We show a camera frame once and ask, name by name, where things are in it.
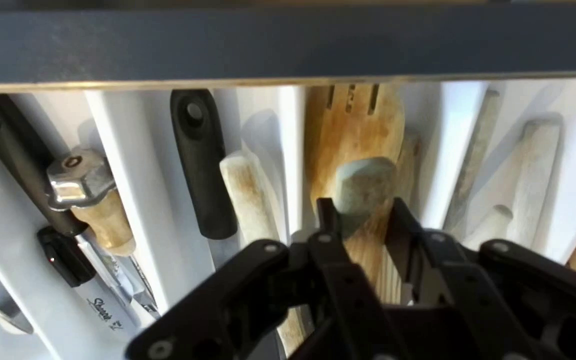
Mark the steel capped wooden tool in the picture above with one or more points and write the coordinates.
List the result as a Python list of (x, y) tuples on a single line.
[(78, 180)]

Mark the white cutlery organizer tray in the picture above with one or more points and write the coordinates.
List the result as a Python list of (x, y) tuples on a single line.
[(134, 201)]

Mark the black plastic spatula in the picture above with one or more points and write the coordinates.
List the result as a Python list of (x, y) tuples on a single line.
[(200, 166)]

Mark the open wooden drawer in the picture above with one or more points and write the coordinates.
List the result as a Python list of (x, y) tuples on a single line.
[(288, 46)]

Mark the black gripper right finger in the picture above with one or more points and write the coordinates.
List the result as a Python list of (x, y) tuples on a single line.
[(514, 293)]

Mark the wide pale wooden turner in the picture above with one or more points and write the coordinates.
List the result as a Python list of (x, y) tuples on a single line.
[(355, 126)]

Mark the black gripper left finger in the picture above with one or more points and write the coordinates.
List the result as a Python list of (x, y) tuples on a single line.
[(269, 307)]

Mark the black sharpie marker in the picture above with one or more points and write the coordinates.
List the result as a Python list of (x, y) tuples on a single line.
[(101, 293)]

